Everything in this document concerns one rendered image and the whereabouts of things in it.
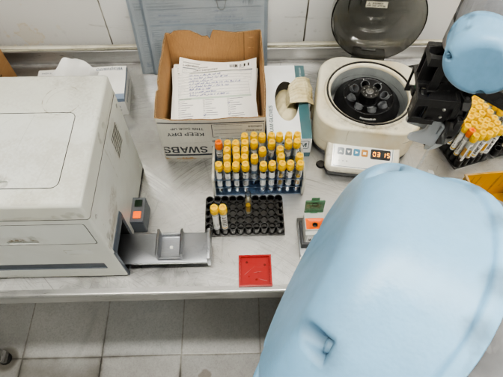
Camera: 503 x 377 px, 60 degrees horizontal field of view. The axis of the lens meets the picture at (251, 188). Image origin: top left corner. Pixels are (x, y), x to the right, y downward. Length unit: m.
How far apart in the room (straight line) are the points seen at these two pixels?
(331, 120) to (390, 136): 0.13
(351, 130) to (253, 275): 0.38
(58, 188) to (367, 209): 0.60
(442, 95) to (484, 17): 0.22
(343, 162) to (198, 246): 0.38
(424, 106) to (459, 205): 0.55
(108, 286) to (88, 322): 0.95
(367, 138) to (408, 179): 0.84
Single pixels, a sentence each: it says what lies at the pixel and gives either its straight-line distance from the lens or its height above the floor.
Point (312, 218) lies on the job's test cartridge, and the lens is 0.89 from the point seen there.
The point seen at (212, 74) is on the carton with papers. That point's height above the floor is 0.94.
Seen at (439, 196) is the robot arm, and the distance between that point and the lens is 0.17.
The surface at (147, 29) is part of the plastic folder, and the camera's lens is 1.20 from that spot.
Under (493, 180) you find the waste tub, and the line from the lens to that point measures 1.07.
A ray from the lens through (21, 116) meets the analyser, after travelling 0.83.
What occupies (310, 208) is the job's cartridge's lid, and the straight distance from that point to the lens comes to 0.88.
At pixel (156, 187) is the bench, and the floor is 0.87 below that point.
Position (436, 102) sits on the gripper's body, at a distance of 0.69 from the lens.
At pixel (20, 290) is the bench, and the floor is 0.87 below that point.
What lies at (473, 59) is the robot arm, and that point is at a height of 1.43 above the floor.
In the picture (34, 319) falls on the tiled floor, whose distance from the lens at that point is 1.98.
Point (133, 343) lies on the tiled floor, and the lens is 1.82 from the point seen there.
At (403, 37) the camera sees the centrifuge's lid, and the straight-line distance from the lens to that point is 1.18.
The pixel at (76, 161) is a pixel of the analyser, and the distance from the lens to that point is 0.73.
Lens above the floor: 1.73
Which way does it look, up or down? 59 degrees down
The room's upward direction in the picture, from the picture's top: straight up
